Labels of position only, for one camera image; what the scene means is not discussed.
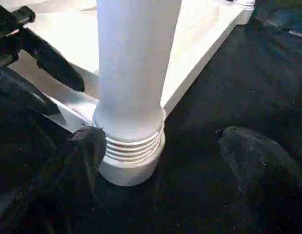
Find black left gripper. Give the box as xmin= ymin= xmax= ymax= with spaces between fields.
xmin=0 ymin=6 xmax=86 ymax=117

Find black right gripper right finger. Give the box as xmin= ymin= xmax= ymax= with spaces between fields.
xmin=217 ymin=126 xmax=302 ymax=234

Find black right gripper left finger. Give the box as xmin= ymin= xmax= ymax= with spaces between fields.
xmin=0 ymin=126 xmax=107 ymax=234

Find white plastic table leg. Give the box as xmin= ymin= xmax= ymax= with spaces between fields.
xmin=233 ymin=0 xmax=257 ymax=10
xmin=92 ymin=0 xmax=183 ymax=187

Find black work mat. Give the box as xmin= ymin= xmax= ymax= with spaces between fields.
xmin=0 ymin=0 xmax=302 ymax=234

